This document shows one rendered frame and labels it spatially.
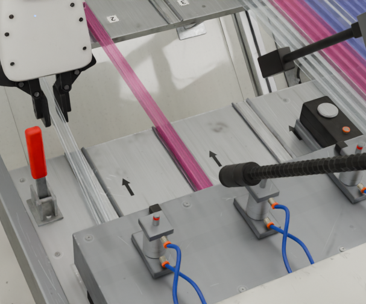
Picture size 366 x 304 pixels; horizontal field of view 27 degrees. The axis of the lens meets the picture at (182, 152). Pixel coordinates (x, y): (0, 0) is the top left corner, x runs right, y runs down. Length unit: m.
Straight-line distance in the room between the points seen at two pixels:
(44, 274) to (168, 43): 1.30
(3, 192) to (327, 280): 0.35
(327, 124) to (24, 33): 0.35
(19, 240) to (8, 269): 0.44
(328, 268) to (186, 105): 1.32
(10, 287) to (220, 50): 1.04
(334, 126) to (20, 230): 0.36
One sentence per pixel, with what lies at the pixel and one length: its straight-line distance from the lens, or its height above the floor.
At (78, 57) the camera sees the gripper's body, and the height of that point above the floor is 0.99.
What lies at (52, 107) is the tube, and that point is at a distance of 0.91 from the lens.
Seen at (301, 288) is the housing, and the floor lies 1.24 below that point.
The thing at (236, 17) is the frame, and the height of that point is 0.30.
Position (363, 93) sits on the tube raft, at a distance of 0.99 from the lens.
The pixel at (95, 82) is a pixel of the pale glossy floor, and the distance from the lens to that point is 1.91.
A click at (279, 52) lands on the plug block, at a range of 0.72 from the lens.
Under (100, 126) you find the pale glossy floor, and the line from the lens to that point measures 1.89.
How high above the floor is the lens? 1.82
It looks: 69 degrees down
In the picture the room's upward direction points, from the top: 78 degrees clockwise
